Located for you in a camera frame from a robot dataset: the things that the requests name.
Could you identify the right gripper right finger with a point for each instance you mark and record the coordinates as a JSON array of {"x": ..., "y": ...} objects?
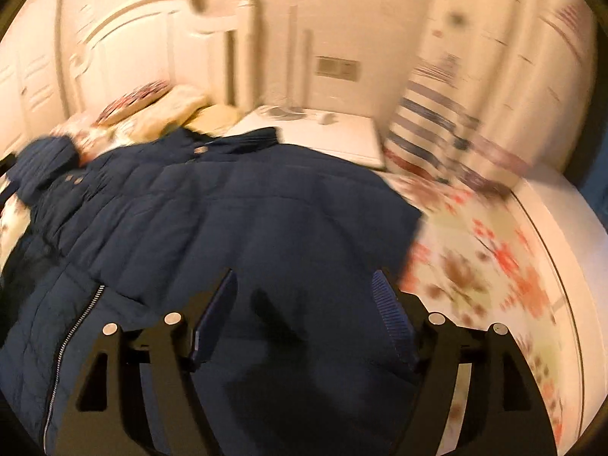
[{"x": 504, "y": 413}]

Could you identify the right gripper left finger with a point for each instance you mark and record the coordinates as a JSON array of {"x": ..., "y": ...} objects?
[{"x": 135, "y": 394}]

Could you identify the navy blue puffer jacket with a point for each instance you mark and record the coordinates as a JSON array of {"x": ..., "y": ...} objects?
[{"x": 304, "y": 364}]

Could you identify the white bedside table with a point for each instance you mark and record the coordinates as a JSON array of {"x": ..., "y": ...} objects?
[{"x": 353, "y": 138}]

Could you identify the cream yellow pillow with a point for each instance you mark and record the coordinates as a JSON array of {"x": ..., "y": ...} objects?
[{"x": 184, "y": 106}]

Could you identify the dark patterned pillow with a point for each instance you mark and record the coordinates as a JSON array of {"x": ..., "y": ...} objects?
[{"x": 130, "y": 103}]

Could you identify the striped nautical curtain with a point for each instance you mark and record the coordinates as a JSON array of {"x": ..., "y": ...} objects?
[{"x": 498, "y": 87}]

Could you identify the thin white floor lamp pole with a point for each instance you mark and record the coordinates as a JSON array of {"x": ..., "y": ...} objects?
[{"x": 286, "y": 110}]

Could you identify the white wardrobe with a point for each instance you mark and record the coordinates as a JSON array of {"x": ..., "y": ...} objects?
[{"x": 33, "y": 98}]

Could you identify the white wooden headboard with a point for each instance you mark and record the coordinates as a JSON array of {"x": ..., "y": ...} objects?
[{"x": 174, "y": 40}]

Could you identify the white charger with cable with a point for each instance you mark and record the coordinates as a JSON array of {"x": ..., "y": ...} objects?
[{"x": 326, "y": 118}]

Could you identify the wall socket plate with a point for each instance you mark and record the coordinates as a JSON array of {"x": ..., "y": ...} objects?
[{"x": 337, "y": 68}]

